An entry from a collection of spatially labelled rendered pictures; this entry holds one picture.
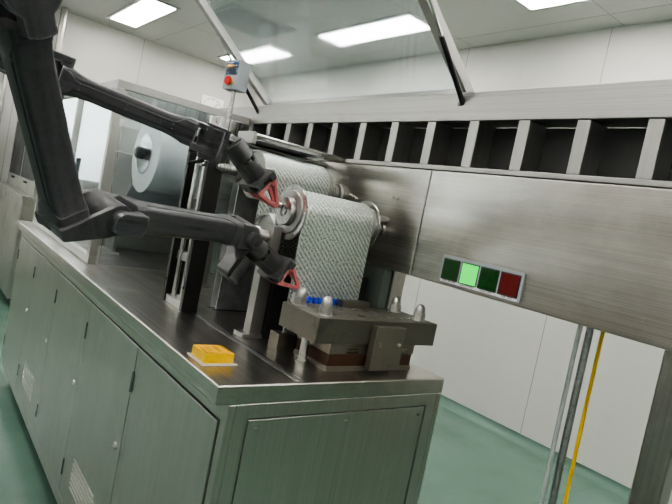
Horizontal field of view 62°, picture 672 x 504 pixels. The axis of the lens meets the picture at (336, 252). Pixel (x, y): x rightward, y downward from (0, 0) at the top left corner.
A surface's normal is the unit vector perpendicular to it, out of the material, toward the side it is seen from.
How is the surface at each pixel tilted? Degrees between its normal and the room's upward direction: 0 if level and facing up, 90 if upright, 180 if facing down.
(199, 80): 90
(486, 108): 90
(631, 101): 90
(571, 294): 90
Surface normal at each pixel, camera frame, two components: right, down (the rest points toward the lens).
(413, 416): 0.60, 0.18
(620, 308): -0.78, -0.11
